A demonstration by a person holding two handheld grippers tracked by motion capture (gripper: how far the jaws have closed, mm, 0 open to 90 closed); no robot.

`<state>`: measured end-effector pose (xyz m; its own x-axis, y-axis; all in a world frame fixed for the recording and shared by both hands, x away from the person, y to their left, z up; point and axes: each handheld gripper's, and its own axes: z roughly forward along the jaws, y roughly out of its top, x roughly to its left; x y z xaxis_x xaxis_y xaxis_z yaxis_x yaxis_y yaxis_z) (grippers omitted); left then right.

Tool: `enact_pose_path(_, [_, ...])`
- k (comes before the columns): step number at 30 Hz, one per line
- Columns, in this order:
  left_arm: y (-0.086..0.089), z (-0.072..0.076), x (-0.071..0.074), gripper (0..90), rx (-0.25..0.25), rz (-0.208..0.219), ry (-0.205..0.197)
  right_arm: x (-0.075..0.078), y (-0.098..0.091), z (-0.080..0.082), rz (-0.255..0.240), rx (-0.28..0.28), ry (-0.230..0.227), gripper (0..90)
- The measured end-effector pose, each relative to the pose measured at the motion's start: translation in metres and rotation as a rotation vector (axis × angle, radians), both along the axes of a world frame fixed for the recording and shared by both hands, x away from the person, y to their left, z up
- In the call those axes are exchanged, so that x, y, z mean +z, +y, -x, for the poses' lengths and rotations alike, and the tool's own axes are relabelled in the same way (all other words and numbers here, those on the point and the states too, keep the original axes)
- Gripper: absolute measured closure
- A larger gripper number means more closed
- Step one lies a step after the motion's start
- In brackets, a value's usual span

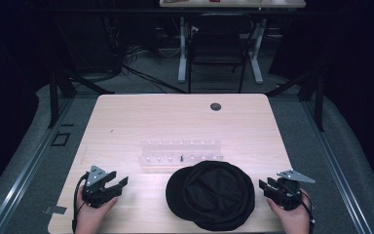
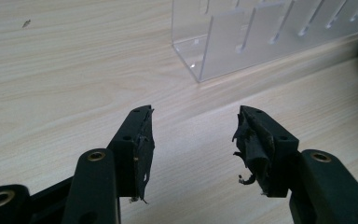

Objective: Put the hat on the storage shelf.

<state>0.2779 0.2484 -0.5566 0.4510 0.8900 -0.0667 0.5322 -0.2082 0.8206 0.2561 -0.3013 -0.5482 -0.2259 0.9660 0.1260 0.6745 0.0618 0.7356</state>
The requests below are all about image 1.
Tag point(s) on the black metal stand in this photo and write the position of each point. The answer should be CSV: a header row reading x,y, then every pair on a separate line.
x,y
54,97
319,100

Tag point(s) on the white background desk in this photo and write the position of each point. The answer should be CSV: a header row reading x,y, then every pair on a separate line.
x,y
233,4

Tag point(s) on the black chair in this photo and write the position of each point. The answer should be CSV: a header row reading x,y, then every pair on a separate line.
x,y
217,48

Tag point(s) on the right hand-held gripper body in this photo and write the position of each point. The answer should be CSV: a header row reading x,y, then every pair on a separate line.
x,y
288,191

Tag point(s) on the clear plastic rack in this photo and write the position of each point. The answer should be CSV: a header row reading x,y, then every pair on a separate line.
x,y
180,152

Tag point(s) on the black cap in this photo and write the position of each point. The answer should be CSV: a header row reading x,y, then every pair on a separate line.
x,y
211,195

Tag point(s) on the person's right hand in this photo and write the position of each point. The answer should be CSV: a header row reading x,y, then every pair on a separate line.
x,y
292,221

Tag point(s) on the aluminium floor rail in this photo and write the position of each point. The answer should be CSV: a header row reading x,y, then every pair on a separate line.
x,y
29,169
337,169

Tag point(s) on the grey table grommet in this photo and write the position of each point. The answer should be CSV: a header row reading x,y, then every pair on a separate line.
x,y
215,106

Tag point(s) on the black tape square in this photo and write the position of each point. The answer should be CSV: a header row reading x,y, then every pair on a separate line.
x,y
54,139

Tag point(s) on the person's left hand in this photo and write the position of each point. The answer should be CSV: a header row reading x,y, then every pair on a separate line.
x,y
92,217

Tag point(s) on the grey tape piece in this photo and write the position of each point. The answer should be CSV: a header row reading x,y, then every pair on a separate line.
x,y
56,210

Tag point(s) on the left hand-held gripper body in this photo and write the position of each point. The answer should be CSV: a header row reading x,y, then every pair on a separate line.
x,y
94,191

